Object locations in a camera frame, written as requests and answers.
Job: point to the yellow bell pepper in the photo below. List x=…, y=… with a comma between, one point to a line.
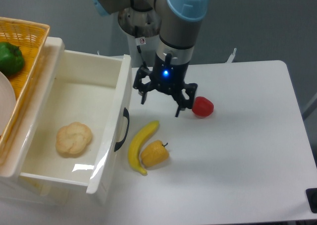
x=154, y=154

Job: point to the open upper white drawer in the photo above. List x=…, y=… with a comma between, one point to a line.
x=92, y=90

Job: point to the black corner device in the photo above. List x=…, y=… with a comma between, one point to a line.
x=311, y=194

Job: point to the white plate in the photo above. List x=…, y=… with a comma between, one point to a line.
x=7, y=101

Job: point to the round golden bread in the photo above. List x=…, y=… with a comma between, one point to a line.
x=72, y=139

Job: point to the yellow banana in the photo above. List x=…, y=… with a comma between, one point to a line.
x=141, y=137

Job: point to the red bell pepper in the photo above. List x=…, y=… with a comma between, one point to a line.
x=202, y=107

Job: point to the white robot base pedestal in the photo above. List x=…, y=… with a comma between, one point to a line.
x=142, y=32

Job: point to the white table mounting bracket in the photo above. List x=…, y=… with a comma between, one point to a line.
x=232, y=56

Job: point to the yellow woven basket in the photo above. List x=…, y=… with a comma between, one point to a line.
x=30, y=37

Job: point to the green bell pepper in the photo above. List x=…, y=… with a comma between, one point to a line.
x=11, y=59

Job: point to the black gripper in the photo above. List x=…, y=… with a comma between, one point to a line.
x=167, y=78

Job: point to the black drawer handle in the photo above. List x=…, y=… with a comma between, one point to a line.
x=124, y=130

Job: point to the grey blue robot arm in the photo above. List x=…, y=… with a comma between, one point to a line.
x=162, y=36

